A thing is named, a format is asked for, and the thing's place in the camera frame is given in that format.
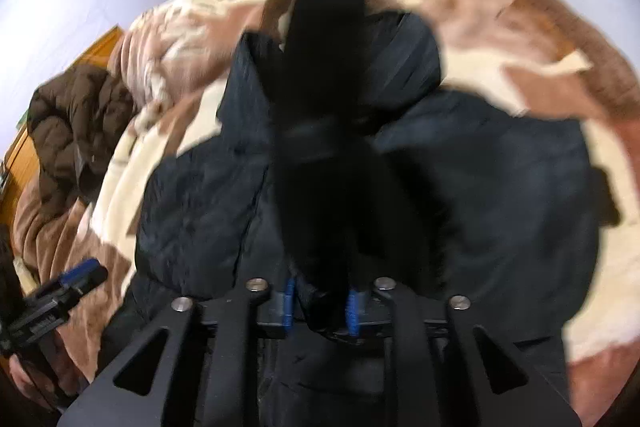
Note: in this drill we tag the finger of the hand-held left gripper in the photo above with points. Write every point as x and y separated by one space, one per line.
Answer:
82 272

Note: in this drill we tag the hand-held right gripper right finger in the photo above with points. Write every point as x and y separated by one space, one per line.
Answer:
352 309

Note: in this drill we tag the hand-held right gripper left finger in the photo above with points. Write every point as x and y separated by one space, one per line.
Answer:
287 307

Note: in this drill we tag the black quilted jacket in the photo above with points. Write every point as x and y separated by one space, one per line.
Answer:
475 167

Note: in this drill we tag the person's left hand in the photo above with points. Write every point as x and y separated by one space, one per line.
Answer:
20 379

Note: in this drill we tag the brown puffer jacket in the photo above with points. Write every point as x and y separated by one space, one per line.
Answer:
75 117

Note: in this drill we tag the brown and cream printed blanket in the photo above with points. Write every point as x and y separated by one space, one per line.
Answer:
500 32

